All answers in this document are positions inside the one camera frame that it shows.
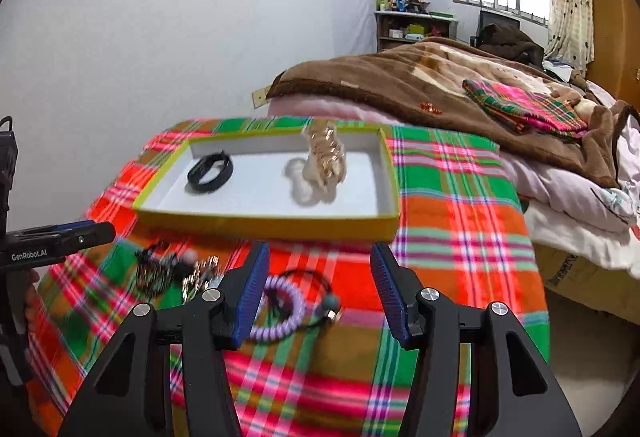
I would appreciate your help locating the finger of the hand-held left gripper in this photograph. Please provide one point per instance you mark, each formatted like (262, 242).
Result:
(95, 233)

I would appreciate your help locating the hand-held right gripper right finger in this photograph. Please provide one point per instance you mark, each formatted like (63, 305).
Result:
(390, 297)

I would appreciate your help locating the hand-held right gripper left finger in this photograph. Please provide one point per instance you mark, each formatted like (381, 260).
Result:
(252, 297)

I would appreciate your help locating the rhinestone hair clip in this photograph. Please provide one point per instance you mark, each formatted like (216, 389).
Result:
(202, 267)

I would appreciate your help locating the yellow-green shallow box tray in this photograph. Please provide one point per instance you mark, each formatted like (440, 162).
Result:
(260, 197)

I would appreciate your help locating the gold and white hair claw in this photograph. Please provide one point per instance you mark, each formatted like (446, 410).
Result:
(325, 157)

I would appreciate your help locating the person's left hand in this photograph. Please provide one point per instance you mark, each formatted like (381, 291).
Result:
(31, 302)

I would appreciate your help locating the plaid cloth cover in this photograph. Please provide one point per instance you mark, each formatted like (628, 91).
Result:
(450, 217)

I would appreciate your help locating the small red ornament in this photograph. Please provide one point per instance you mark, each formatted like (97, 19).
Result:
(430, 108)

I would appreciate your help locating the pink blanket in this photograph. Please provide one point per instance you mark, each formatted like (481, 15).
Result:
(310, 109)

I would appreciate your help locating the white printed quilt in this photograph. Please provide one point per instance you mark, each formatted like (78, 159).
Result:
(560, 197)

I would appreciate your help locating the cardboard box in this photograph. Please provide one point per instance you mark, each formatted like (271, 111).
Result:
(590, 282)

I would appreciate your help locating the brown fleece blanket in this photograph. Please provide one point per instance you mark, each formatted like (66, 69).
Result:
(375, 82)

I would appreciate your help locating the folded plaid cloth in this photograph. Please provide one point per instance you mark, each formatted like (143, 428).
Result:
(525, 107)

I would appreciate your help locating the shelf unit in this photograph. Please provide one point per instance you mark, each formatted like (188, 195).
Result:
(385, 24)

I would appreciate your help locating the dark brown jacket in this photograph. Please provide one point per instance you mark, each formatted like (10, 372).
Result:
(510, 42)

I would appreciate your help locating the black monitor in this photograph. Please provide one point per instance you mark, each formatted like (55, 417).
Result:
(487, 19)

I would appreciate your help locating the wooden wardrobe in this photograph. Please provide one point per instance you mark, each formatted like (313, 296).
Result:
(612, 17)

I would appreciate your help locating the wall outlet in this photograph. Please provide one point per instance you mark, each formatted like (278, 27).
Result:
(260, 98)

